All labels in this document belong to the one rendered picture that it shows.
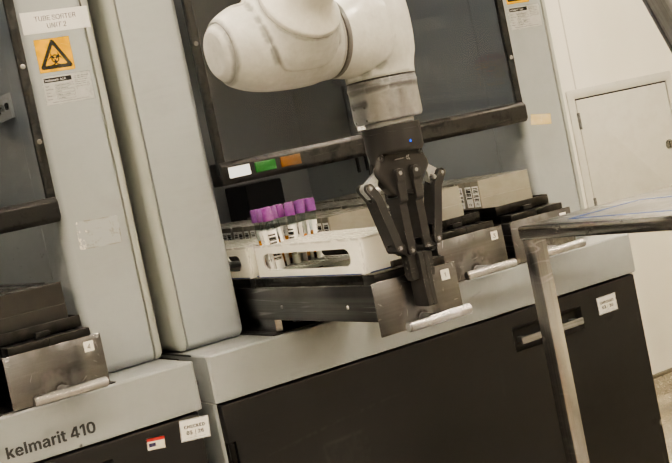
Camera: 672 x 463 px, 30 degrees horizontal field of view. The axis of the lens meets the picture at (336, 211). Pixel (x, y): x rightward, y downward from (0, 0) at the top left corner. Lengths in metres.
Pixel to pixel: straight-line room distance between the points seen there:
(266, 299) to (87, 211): 0.29
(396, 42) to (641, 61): 2.53
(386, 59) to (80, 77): 0.48
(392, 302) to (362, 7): 0.38
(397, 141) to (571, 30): 2.33
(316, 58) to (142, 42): 0.45
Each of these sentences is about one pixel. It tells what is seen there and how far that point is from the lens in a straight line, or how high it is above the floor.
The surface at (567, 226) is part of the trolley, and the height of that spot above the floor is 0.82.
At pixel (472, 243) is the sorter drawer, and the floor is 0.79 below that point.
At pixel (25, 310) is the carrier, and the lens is 1.76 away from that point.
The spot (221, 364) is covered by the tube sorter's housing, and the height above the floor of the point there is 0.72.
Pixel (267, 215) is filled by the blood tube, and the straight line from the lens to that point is 1.83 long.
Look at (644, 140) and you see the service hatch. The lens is 4.02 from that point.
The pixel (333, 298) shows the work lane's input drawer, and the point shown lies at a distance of 1.68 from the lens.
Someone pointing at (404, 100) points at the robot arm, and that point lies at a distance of 1.57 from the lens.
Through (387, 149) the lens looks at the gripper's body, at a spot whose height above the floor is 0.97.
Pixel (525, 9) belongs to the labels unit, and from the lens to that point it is 2.28.
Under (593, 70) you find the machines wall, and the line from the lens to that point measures 3.91.
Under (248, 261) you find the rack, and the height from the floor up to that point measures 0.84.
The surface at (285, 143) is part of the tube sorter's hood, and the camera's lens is 1.94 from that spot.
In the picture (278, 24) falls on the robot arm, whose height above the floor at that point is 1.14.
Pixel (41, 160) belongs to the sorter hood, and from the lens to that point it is 1.77.
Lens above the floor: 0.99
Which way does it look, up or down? 3 degrees down
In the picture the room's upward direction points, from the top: 12 degrees counter-clockwise
